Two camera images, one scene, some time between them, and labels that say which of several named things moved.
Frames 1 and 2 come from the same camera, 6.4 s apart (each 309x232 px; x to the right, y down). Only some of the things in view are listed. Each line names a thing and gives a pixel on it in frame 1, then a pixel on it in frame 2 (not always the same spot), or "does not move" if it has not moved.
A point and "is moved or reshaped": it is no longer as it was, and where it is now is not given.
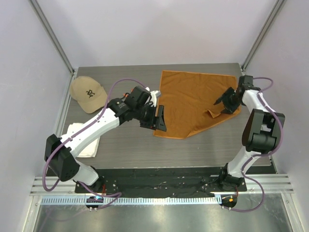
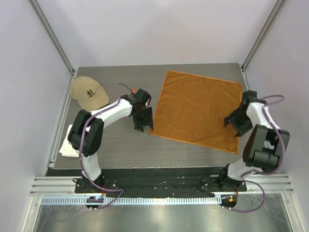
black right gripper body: (231, 101) → (241, 121)
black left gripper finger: (161, 109) → (139, 127)
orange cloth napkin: (188, 99) is moved or reshaped
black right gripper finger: (223, 97) → (227, 120)
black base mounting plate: (143, 181) does not move
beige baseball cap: (89, 94) does not move
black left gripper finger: (161, 125) → (151, 125)
